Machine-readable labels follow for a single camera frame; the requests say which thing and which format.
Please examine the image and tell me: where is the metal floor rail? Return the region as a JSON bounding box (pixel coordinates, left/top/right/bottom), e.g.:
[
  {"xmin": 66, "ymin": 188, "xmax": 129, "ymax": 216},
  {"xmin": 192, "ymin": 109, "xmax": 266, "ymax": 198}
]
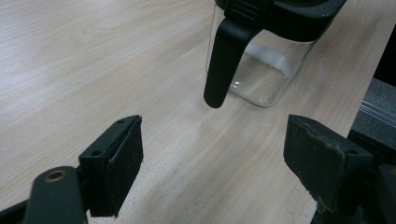
[{"xmin": 359, "ymin": 98, "xmax": 396, "ymax": 127}]

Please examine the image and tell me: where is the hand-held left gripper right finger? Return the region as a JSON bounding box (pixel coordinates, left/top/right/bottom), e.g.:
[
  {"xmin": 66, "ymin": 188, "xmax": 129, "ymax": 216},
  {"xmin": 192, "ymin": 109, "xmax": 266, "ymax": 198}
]
[{"xmin": 282, "ymin": 113, "xmax": 375, "ymax": 217}]

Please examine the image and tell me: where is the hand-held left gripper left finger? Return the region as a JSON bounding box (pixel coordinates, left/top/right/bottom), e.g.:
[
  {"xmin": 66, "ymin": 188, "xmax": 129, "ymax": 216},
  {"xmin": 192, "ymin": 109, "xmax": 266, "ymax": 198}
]
[{"xmin": 78, "ymin": 114, "xmax": 145, "ymax": 218}]

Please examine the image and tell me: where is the glass jar with black lid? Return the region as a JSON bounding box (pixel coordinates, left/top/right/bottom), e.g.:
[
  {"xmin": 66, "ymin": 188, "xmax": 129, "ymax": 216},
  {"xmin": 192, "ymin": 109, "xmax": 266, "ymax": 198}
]
[{"xmin": 203, "ymin": 0, "xmax": 347, "ymax": 109}]

